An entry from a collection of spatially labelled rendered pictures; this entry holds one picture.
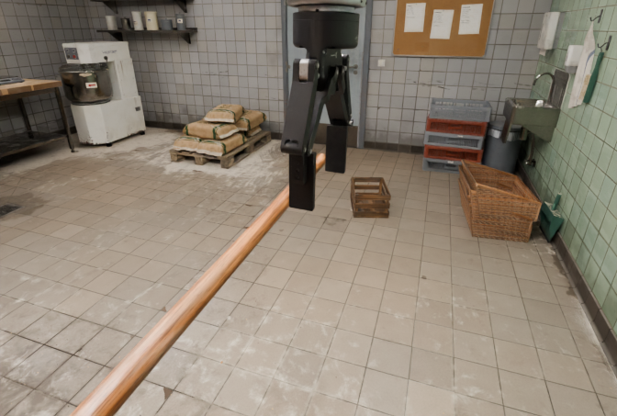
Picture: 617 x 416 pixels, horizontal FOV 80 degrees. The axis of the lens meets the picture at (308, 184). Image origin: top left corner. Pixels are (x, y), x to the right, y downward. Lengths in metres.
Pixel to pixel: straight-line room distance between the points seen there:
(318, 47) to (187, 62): 5.52
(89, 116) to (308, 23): 5.26
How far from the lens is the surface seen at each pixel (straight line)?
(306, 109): 0.38
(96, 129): 5.65
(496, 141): 4.41
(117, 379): 0.43
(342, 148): 0.54
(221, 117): 4.53
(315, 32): 0.42
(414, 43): 4.75
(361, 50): 4.82
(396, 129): 4.92
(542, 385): 2.20
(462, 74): 4.79
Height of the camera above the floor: 1.51
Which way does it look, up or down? 23 degrees down
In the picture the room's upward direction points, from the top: straight up
